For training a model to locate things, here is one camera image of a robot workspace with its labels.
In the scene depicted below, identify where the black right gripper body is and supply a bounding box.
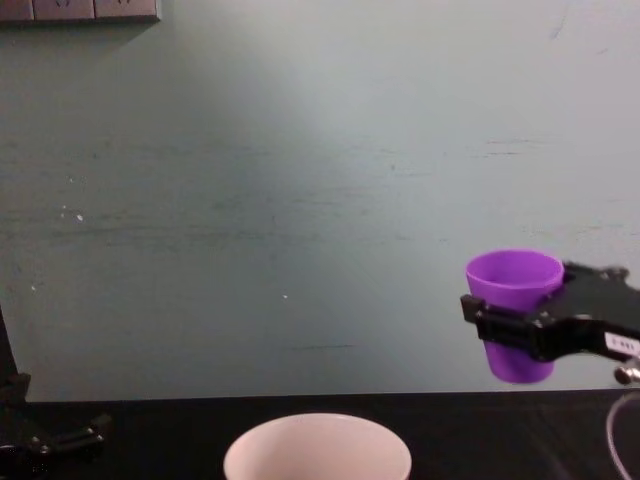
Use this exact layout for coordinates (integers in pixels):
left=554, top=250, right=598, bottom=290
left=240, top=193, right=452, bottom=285
left=531, top=277, right=640, bottom=363

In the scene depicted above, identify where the purple plastic cup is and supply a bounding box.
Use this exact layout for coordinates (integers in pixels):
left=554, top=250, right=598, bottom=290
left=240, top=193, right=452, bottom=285
left=465, top=249, right=567, bottom=386

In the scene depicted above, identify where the black hanging backdrop cloth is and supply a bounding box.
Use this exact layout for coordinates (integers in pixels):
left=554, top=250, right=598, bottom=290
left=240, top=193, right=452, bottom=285
left=0, top=299, right=18, bottom=381

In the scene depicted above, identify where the black table cloth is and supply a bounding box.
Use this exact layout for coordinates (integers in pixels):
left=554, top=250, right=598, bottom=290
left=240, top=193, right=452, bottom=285
left=0, top=388, right=640, bottom=480

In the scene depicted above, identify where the cream ceramic bowl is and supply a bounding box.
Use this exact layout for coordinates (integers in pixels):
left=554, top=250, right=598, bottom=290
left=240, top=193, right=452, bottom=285
left=222, top=412, right=413, bottom=480

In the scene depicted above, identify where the right gripper thin cable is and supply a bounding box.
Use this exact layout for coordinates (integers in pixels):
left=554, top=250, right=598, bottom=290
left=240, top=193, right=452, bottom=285
left=605, top=366, right=640, bottom=480

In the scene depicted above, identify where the grey wall socket panel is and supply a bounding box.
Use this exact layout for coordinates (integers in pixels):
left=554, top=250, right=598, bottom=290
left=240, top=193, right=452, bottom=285
left=0, top=0, right=163, bottom=24

